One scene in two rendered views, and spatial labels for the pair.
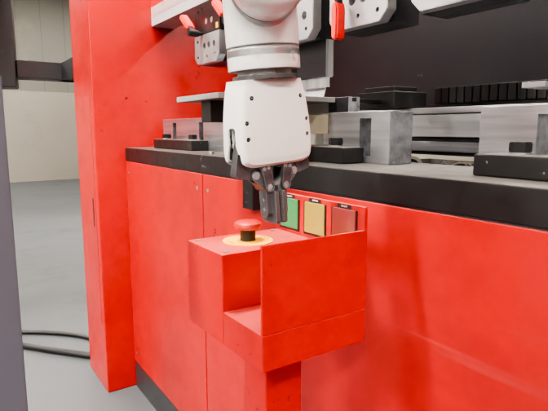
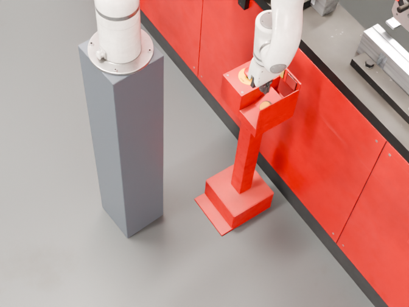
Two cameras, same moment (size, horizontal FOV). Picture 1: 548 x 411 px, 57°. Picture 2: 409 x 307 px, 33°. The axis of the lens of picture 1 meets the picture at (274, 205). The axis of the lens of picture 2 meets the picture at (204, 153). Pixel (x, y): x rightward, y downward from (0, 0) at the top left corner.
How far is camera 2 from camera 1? 1.81 m
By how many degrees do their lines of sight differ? 49
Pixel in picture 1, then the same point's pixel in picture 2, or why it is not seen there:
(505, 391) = (338, 140)
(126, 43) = not seen: outside the picture
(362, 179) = (304, 45)
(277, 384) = not seen: hidden behind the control
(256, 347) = (253, 130)
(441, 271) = (327, 98)
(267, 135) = (266, 78)
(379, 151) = (319, 7)
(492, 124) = (365, 41)
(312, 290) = (275, 113)
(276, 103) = not seen: hidden behind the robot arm
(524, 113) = (377, 47)
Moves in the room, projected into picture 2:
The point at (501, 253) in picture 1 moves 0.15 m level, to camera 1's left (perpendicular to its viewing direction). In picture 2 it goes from (346, 108) to (299, 106)
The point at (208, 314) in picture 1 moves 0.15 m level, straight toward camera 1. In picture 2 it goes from (231, 104) to (238, 141)
